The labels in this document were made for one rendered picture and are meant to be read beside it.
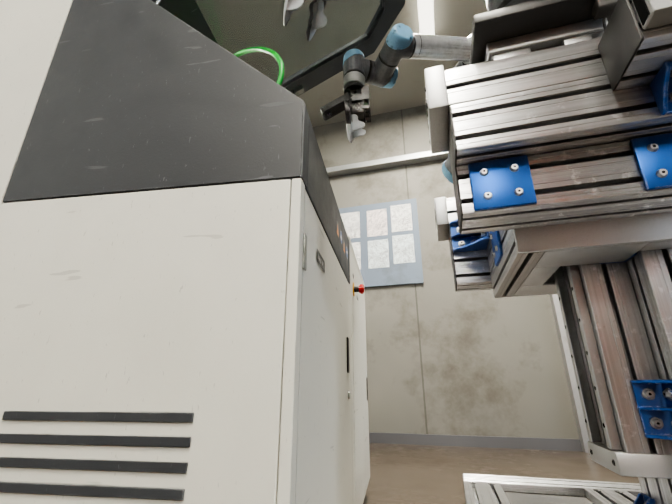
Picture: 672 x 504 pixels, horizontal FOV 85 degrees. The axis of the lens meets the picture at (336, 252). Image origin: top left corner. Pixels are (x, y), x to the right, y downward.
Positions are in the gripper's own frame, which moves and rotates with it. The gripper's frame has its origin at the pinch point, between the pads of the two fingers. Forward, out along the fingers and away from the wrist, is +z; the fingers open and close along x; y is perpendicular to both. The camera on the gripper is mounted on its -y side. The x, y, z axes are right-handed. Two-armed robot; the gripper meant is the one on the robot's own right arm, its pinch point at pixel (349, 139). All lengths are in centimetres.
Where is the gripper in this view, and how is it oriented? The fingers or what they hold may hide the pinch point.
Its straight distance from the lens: 123.4
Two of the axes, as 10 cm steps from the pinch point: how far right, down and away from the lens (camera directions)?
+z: 0.0, 9.4, -3.4
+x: 1.5, 3.4, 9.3
